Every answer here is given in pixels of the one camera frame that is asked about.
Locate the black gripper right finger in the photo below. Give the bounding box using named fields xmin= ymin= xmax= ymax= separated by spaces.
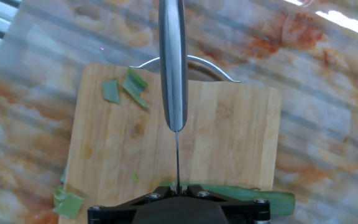
xmin=186 ymin=184 xmax=272 ymax=224

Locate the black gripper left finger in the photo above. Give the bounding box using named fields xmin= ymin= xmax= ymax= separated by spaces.
xmin=87 ymin=185 xmax=172 ymax=224

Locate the green scallion stalk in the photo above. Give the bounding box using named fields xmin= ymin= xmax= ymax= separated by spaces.
xmin=101 ymin=67 xmax=150 ymax=110

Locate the steel cleaver knife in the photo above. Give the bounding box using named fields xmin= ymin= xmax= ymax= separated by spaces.
xmin=158 ymin=0 xmax=188 ymax=194

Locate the long green scallion leaf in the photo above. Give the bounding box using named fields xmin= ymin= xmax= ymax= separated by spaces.
xmin=160 ymin=182 xmax=296 ymax=217

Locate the wooden cutting board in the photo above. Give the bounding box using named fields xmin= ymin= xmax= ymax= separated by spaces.
xmin=58 ymin=55 xmax=282 ymax=224

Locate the marble pattern plastic mat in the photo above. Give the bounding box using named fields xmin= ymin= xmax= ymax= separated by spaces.
xmin=0 ymin=0 xmax=358 ymax=224

